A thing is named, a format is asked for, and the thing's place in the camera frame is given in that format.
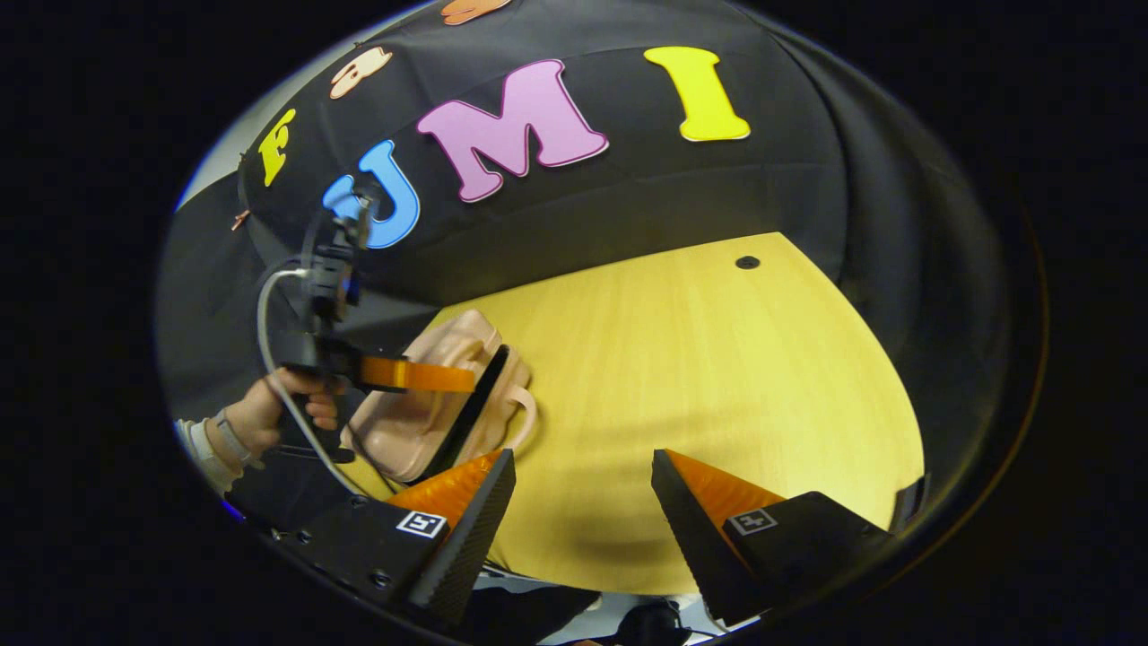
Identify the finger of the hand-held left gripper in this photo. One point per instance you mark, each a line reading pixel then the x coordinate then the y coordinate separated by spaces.
pixel 421 375

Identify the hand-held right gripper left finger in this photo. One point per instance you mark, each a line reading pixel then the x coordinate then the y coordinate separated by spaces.
pixel 471 552

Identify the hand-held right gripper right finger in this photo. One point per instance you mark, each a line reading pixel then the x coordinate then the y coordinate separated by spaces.
pixel 695 547

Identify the pink suitcase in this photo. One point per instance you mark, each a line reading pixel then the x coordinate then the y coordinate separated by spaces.
pixel 404 431

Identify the dark round object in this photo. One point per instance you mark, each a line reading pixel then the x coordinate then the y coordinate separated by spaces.
pixel 655 624

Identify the person's dark clothing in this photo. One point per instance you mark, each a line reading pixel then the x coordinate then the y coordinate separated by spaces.
pixel 538 615

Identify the grey wristband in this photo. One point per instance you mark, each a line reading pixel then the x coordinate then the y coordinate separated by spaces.
pixel 235 440

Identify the black table edge clamp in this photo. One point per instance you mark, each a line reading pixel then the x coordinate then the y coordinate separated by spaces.
pixel 910 502

